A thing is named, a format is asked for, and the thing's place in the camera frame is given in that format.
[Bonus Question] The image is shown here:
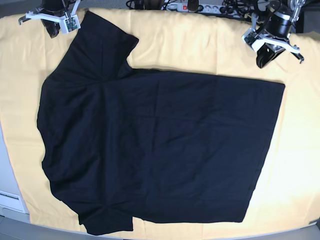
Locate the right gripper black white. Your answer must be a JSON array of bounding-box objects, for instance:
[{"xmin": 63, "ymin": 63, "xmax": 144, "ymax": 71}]
[{"xmin": 18, "ymin": 0, "xmax": 81, "ymax": 39}]

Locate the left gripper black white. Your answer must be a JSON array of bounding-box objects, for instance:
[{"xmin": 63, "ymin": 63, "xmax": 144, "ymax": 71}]
[{"xmin": 242, "ymin": 11, "xmax": 304, "ymax": 69}]

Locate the dark navy T-shirt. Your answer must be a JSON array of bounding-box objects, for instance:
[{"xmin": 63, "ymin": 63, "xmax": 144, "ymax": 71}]
[{"xmin": 37, "ymin": 11, "xmax": 285, "ymax": 236}]

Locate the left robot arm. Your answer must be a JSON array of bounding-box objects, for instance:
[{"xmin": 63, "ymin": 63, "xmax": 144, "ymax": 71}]
[{"xmin": 242, "ymin": 0, "xmax": 305, "ymax": 69}]

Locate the white power strip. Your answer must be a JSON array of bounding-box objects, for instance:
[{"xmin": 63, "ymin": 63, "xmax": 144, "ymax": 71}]
[{"xmin": 165, "ymin": 1, "xmax": 223, "ymax": 15}]

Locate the yellow table cloth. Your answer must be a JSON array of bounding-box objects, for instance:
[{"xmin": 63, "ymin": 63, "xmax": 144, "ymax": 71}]
[{"xmin": 0, "ymin": 8, "xmax": 320, "ymax": 240}]

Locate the white drawer unit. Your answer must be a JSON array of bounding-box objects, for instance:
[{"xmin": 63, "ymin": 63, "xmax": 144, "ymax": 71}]
[{"xmin": 0, "ymin": 190, "xmax": 26, "ymax": 214}]

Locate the black cables bundle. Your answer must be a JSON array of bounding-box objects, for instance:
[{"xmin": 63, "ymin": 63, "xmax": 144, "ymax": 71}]
[{"xmin": 221, "ymin": 0, "xmax": 258, "ymax": 18}]

